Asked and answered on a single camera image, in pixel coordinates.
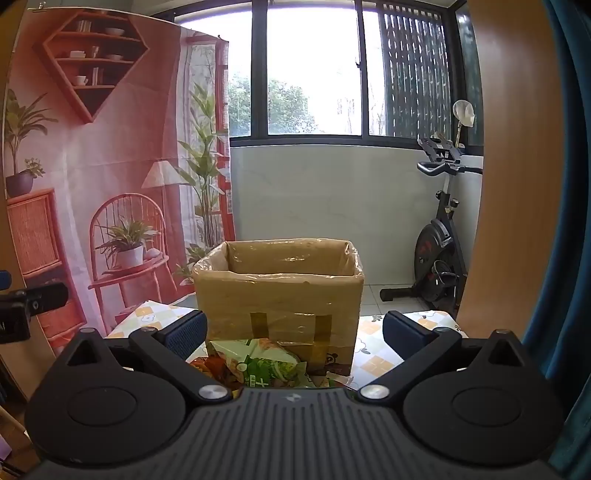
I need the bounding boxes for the dark framed window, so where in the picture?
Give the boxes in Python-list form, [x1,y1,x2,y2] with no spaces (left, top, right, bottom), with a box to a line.
[175,0,485,148]

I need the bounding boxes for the blue curtain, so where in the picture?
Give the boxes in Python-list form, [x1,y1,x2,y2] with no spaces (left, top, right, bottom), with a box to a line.
[522,0,591,462]

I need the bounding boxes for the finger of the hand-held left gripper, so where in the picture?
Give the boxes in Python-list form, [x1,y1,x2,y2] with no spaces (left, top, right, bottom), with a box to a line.
[0,282,69,319]

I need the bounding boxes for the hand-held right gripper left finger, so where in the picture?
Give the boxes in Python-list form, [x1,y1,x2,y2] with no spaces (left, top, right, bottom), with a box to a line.
[60,310,233,408]

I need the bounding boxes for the checkered flower tablecloth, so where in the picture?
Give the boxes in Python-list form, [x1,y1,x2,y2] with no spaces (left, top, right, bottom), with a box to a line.
[108,300,467,393]

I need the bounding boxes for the orange striped snack bag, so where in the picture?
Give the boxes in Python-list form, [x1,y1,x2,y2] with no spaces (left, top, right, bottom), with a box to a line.
[189,353,236,386]

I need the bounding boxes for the colourful snack packet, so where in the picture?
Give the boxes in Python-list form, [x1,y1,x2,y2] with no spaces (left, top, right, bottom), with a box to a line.
[307,367,355,391]

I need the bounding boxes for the brown wooden board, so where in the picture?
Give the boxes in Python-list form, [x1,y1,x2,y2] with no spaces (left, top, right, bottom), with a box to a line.
[455,0,561,342]

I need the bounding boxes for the brown cardboard box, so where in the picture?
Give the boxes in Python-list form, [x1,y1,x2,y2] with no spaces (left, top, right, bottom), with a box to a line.
[191,237,365,376]

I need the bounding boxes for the green snack bag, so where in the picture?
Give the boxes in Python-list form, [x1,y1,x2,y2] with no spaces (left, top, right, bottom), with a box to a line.
[210,338,309,389]

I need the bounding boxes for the black exercise bike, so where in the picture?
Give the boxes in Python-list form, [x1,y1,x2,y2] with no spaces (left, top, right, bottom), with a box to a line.
[379,136,483,311]

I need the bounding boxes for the white wrapped object on stem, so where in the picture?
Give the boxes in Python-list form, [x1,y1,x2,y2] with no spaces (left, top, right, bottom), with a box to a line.
[452,99,476,146]

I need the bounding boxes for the printed wall tapestry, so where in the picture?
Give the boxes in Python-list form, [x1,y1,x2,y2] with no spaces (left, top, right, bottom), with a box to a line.
[2,7,237,356]

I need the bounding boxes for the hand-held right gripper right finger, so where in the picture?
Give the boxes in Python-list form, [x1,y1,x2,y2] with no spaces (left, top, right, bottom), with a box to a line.
[358,310,536,401]

